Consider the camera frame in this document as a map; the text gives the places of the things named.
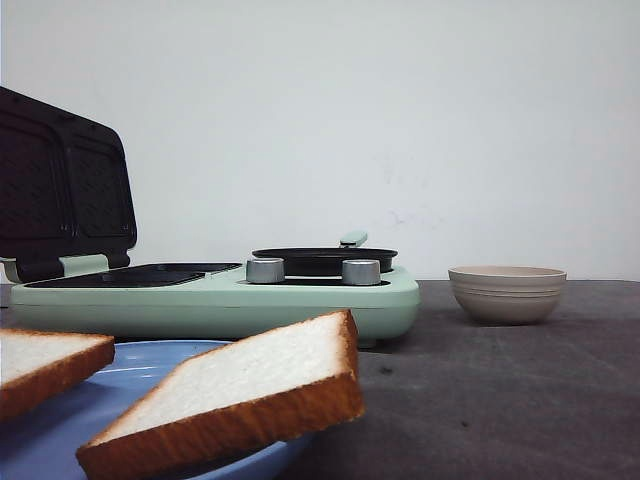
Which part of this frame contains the toast bread slice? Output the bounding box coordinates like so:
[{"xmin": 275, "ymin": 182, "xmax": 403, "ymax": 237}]
[
  {"xmin": 1, "ymin": 329, "xmax": 115, "ymax": 422},
  {"xmin": 76, "ymin": 310, "xmax": 365, "ymax": 479}
]

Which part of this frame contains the mint green breakfast maker base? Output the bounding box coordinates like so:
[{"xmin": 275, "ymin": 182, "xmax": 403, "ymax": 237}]
[{"xmin": 10, "ymin": 263, "xmax": 420, "ymax": 344}]

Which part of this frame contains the right silver control knob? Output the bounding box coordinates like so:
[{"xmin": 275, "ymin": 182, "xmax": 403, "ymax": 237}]
[{"xmin": 341, "ymin": 259, "xmax": 381, "ymax": 286}]

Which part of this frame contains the silver control knob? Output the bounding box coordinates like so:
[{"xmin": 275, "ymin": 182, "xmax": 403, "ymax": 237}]
[
  {"xmin": 341, "ymin": 259, "xmax": 381, "ymax": 286},
  {"xmin": 246, "ymin": 257, "xmax": 285, "ymax": 284}
]

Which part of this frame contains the left silver control knob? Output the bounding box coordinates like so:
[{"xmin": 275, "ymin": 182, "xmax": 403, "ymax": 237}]
[{"xmin": 246, "ymin": 257, "xmax": 285, "ymax": 284}]

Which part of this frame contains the beige ribbed ceramic bowl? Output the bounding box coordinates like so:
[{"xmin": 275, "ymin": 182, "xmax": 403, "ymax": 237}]
[{"xmin": 448, "ymin": 265, "xmax": 567, "ymax": 325}]

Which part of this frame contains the grey table cloth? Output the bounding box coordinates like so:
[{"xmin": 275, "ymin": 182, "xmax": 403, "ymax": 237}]
[{"xmin": 0, "ymin": 279, "xmax": 640, "ymax": 480}]

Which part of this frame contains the blue plastic plate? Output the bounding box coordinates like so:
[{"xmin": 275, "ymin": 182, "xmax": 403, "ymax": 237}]
[{"xmin": 0, "ymin": 339, "xmax": 317, "ymax": 480}]

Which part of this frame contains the black frying pan green handle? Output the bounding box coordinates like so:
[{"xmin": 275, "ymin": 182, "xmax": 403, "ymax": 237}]
[{"xmin": 252, "ymin": 230, "xmax": 398, "ymax": 277}]

